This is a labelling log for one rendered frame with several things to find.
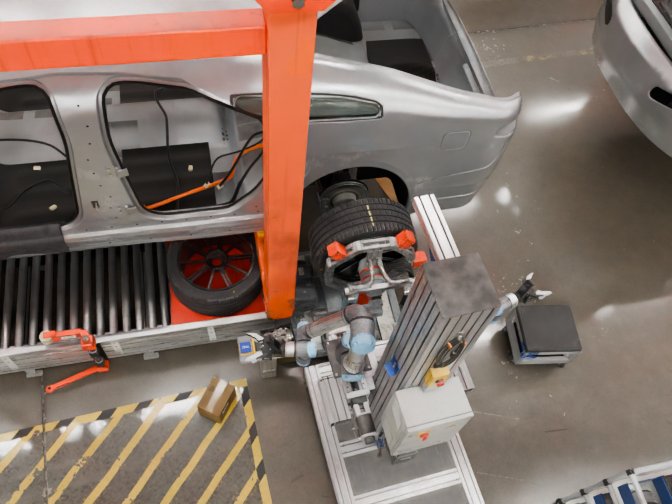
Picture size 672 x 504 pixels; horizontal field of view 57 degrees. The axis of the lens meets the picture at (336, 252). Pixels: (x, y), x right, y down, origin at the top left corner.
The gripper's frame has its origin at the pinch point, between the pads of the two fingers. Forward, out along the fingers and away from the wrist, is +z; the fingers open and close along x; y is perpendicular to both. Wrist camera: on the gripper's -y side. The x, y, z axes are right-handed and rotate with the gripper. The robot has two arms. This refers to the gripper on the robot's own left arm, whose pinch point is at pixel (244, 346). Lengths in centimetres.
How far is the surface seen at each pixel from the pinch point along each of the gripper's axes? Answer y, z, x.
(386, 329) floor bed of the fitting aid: 106, -93, 78
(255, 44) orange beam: -148, -6, 29
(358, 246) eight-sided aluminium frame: 3, -60, 68
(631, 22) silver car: -39, -270, 258
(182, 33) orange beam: -154, 17, 24
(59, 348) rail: 80, 118, 43
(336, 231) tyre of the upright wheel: 2, -48, 78
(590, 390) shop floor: 120, -239, 39
